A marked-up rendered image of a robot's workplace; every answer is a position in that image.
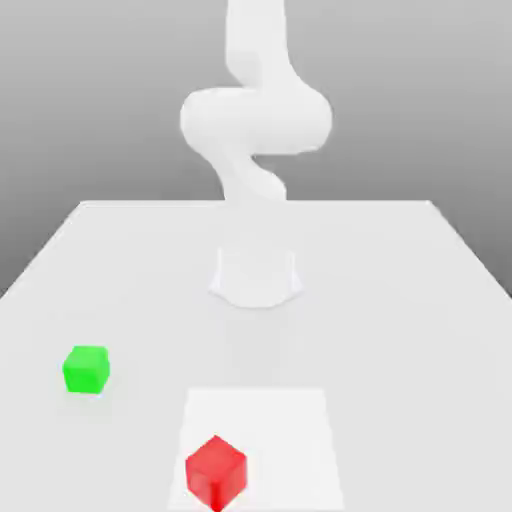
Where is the small green cube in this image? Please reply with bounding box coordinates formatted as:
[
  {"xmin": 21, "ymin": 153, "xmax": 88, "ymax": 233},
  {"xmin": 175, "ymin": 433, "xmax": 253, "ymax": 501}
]
[{"xmin": 62, "ymin": 344, "xmax": 111, "ymax": 396}]

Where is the small red cube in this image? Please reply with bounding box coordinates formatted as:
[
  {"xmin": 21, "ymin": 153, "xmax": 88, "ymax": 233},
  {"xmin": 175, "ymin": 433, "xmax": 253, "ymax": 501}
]
[{"xmin": 184, "ymin": 434, "xmax": 248, "ymax": 512}]

